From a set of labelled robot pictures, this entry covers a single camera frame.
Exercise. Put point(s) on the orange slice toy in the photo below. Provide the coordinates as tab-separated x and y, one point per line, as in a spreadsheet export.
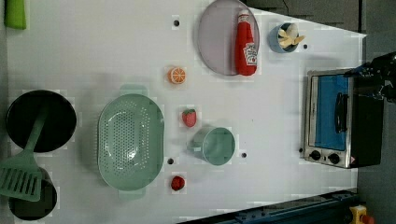
176	75

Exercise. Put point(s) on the toaster oven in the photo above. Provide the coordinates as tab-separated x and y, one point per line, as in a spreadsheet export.
342	127

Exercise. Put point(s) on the red ketchup bottle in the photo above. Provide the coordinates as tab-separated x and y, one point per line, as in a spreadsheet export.
245	53

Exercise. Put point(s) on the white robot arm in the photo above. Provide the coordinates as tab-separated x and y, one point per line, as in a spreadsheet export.
375	79

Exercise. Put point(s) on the grey round plate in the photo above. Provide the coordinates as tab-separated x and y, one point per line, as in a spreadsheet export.
217	33

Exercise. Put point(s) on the yellow red clamp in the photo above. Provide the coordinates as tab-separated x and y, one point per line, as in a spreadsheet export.
360	216

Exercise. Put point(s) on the peeled banana toy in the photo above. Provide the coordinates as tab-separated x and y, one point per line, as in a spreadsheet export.
289	37

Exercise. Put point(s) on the green colander basket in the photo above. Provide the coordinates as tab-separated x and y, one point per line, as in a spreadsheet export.
130	134

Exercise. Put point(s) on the green cup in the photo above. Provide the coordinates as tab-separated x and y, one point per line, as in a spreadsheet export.
215	145

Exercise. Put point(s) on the black frying pan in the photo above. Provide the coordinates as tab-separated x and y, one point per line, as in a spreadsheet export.
59	126

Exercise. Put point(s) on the green slotted spatula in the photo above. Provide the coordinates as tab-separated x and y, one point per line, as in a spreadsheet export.
21	177

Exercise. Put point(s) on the strawberry toy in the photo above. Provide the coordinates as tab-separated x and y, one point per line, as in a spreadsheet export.
189	117

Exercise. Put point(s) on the blue metal frame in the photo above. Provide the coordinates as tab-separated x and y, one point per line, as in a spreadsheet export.
329	208

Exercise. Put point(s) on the green bottle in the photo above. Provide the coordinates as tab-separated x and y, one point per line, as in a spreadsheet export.
15	14

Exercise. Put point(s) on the blue bowl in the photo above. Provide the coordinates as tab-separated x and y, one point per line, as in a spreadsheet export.
273	40

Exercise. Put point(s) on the black pot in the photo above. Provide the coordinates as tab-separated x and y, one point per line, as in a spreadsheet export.
27	210

